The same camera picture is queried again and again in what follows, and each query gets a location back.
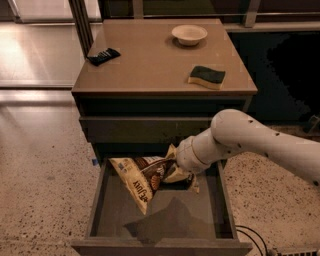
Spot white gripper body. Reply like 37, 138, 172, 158
176, 136, 207, 174

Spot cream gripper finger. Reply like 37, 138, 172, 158
163, 165, 193, 183

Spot brown chip bag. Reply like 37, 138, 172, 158
109, 145, 199, 214

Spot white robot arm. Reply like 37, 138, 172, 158
175, 109, 320, 188

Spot open middle drawer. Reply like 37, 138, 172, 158
71, 162, 252, 256

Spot brown drawer cabinet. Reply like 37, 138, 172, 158
72, 19, 257, 160

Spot closed top drawer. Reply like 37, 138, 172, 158
80, 116, 211, 144

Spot green yellow sponge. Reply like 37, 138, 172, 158
188, 66, 226, 90

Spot blue tape piece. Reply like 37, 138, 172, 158
92, 159, 99, 166

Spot white ceramic bowl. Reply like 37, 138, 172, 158
172, 25, 208, 46

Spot black snack bar packet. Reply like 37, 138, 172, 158
87, 48, 120, 66

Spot black floor cable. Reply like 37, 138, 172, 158
235, 225, 270, 256

